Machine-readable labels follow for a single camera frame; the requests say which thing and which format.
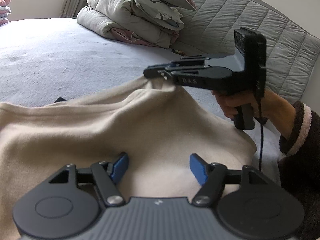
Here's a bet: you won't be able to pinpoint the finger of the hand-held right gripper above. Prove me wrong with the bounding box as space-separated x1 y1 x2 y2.
143 62 211 80
172 54 210 65

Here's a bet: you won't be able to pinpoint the beige and black shirt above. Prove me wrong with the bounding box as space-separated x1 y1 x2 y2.
0 76 257 240

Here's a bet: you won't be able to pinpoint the grey folded garment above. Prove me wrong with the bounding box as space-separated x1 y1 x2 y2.
0 5 12 25

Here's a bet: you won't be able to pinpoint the person's right hand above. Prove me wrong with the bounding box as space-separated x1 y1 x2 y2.
212 88 295 138

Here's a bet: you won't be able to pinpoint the black cable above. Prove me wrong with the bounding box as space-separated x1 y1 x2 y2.
256 85 266 173

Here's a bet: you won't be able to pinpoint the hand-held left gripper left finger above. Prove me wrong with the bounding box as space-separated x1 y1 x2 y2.
48 152 129 207

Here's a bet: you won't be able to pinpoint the folded grey pink comforter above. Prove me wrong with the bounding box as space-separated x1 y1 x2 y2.
76 0 180 49

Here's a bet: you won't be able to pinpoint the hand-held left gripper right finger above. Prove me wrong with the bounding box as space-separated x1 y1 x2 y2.
189 153 270 207

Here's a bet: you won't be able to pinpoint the grey quilted headboard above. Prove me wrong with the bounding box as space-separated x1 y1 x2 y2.
170 0 320 110

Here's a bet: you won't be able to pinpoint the folded printed grey quilt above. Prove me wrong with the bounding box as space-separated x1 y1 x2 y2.
120 0 185 30

